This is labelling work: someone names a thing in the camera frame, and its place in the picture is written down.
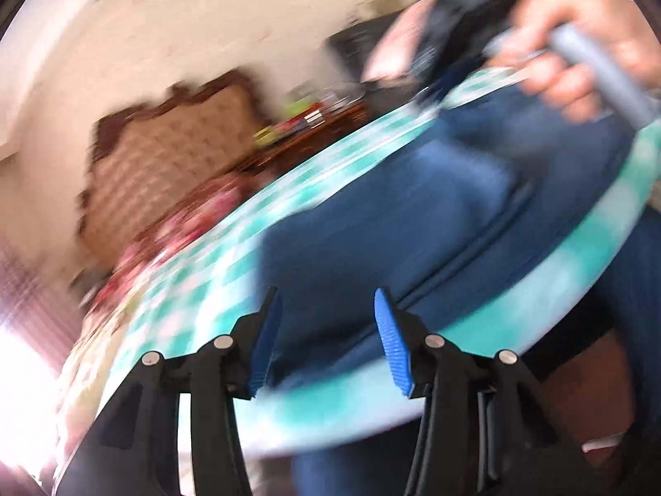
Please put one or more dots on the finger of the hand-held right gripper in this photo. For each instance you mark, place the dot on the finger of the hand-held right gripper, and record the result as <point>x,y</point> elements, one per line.
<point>446,80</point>

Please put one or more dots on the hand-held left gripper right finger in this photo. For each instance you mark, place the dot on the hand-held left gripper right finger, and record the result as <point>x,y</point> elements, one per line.
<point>392,341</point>

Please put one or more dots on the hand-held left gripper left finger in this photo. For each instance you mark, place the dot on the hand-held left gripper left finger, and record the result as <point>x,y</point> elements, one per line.
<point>266,341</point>

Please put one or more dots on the blue denim pants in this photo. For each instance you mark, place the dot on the blue denim pants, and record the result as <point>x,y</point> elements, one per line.
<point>387,217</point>

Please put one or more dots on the person's right hand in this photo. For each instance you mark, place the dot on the person's right hand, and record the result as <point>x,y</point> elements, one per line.
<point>619,36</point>

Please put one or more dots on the large pink pillow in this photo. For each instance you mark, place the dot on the large pink pillow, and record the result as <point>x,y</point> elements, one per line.
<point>397,41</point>

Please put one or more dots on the green checkered tablecloth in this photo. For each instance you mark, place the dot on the green checkered tablecloth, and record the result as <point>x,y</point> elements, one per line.
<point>490,320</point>

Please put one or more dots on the red floral quilt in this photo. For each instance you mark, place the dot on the red floral quilt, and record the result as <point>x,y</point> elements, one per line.
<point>180,227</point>

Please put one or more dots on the dark wooden nightstand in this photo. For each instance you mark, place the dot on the dark wooden nightstand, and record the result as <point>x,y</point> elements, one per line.
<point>310,134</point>

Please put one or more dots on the floral bed sheet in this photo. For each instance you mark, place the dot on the floral bed sheet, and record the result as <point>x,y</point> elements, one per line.
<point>82,372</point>

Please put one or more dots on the tufted carved wooden headboard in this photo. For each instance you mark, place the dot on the tufted carved wooden headboard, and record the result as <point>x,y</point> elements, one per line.
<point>155,165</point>

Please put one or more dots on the pink curtain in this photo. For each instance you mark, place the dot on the pink curtain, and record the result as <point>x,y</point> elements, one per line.
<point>31,289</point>

